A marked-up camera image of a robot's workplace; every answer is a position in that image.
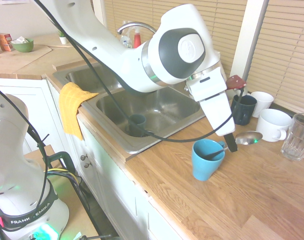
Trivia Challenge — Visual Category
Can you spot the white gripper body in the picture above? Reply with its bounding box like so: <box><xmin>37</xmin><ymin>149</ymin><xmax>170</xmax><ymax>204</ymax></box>
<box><xmin>186</xmin><ymin>66</ymin><xmax>236</xmax><ymax>137</ymax></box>

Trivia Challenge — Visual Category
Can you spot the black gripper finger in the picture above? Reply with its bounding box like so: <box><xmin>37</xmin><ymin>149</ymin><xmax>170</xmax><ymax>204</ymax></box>
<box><xmin>223</xmin><ymin>133</ymin><xmax>239</xmax><ymax>153</ymax></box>

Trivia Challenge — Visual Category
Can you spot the silver metal spoon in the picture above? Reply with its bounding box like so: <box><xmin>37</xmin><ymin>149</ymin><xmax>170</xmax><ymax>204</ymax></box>
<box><xmin>204</xmin><ymin>130</ymin><xmax>264</xmax><ymax>161</ymax></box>

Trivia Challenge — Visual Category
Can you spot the stainless steel double sink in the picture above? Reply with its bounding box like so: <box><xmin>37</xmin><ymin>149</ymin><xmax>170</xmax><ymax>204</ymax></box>
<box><xmin>51</xmin><ymin>61</ymin><xmax>213</xmax><ymax>155</ymax></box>

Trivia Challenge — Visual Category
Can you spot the navy blue mug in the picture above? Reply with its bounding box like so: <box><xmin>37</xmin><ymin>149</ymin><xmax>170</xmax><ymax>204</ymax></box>
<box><xmin>230</xmin><ymin>94</ymin><xmax>258</xmax><ymax>126</ymax></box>

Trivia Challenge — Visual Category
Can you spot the teal ceramic mug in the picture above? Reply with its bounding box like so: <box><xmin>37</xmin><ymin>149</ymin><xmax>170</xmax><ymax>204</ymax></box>
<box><xmin>191</xmin><ymin>139</ymin><xmax>227</xmax><ymax>181</ymax></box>

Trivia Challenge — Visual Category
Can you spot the wide white mug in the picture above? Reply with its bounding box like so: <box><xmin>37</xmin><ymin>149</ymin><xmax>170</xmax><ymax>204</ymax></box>
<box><xmin>255</xmin><ymin>108</ymin><xmax>293</xmax><ymax>143</ymax></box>

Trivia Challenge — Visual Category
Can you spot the small white mug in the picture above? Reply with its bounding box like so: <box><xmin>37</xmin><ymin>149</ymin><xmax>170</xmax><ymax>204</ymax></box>
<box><xmin>246</xmin><ymin>91</ymin><xmax>275</xmax><ymax>118</ymax></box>

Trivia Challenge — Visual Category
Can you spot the clear drinking glass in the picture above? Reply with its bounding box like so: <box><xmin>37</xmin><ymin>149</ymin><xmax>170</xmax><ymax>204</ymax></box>
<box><xmin>280</xmin><ymin>112</ymin><xmax>304</xmax><ymax>162</ymax></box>

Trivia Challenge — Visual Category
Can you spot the dark green cup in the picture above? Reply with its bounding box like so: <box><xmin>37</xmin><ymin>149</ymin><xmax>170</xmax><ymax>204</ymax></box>
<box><xmin>128</xmin><ymin>113</ymin><xmax>147</xmax><ymax>136</ymax></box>

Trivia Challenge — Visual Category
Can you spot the wide beige window blind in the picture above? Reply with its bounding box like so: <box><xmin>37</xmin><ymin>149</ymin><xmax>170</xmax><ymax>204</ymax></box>
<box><xmin>103</xmin><ymin>0</ymin><xmax>249</xmax><ymax>85</ymax></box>

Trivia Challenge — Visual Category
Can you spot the narrow beige window blind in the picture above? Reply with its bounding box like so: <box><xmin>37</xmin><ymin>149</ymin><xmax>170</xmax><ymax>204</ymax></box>
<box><xmin>243</xmin><ymin>0</ymin><xmax>304</xmax><ymax>115</ymax></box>

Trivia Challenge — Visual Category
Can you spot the red plastic bottle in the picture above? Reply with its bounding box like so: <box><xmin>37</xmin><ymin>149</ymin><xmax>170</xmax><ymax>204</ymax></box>
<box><xmin>132</xmin><ymin>26</ymin><xmax>143</xmax><ymax>49</ymax></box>

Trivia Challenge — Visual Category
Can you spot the clear spray bottle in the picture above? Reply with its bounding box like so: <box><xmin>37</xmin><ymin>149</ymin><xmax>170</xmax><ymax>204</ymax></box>
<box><xmin>119</xmin><ymin>26</ymin><xmax>134</xmax><ymax>49</ymax></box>

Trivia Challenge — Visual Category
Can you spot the chrome faucet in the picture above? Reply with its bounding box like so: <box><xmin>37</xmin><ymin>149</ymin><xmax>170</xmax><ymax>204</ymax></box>
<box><xmin>116</xmin><ymin>21</ymin><xmax>158</xmax><ymax>36</ymax></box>

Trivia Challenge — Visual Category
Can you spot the white kitchen cabinet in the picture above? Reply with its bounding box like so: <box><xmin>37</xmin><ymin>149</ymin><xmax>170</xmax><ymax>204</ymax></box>
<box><xmin>0</xmin><ymin>77</ymin><xmax>190</xmax><ymax>240</ymax></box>

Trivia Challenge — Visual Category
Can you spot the yellow dish cloth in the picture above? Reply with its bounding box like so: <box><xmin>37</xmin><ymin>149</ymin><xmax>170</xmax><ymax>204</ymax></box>
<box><xmin>58</xmin><ymin>81</ymin><xmax>100</xmax><ymax>141</ymax></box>

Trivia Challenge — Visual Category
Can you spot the dark green clamp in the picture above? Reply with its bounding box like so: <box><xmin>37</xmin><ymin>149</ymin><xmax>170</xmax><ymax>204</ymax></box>
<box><xmin>45</xmin><ymin>150</ymin><xmax>78</xmax><ymax>176</ymax></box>

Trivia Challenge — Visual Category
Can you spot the small potted green plant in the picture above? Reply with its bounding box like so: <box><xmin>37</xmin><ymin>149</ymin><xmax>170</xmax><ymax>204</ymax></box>
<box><xmin>57</xmin><ymin>29</ymin><xmax>69</xmax><ymax>45</ymax></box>

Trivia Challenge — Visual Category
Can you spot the wooden robot mounting board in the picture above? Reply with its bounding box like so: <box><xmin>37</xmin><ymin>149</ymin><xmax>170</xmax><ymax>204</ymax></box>
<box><xmin>24</xmin><ymin>144</ymin><xmax>103</xmax><ymax>240</ymax></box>

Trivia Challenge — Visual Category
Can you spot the green bowl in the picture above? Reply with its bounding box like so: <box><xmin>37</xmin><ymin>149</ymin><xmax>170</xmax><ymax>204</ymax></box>
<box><xmin>11</xmin><ymin>38</ymin><xmax>35</xmax><ymax>53</ymax></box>

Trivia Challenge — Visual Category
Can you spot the light wooden board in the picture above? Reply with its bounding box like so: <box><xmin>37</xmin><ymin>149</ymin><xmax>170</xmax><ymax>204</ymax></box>
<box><xmin>0</xmin><ymin>44</ymin><xmax>53</xmax><ymax>74</ymax></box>

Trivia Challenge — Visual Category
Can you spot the crumpled white paper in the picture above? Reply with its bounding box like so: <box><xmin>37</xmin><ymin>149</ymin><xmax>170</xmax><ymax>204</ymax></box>
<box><xmin>13</xmin><ymin>36</ymin><xmax>30</xmax><ymax>45</ymax></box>

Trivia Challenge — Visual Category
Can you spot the orange cardboard box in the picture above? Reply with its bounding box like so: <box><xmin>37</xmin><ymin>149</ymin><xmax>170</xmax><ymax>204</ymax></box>
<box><xmin>0</xmin><ymin>32</ymin><xmax>15</xmax><ymax>52</ymax></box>

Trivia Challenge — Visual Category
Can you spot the red-brown wrist camera mount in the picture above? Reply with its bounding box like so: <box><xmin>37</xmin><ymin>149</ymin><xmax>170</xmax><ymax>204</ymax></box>
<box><xmin>226</xmin><ymin>75</ymin><xmax>247</xmax><ymax>91</ymax></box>

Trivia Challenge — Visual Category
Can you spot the white window frame post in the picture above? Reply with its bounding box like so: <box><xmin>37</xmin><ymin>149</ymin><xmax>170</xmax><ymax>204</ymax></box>
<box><xmin>224</xmin><ymin>0</ymin><xmax>270</xmax><ymax>101</ymax></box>

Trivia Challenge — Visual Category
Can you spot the yellow and black wire bundle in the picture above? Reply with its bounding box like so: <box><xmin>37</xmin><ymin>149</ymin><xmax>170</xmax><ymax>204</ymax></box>
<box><xmin>43</xmin><ymin>167</ymin><xmax>91</xmax><ymax>201</ymax></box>

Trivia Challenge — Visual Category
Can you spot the black base cable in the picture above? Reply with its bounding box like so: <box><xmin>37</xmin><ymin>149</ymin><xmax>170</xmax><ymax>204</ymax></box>
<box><xmin>26</xmin><ymin>119</ymin><xmax>51</xmax><ymax>213</ymax></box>

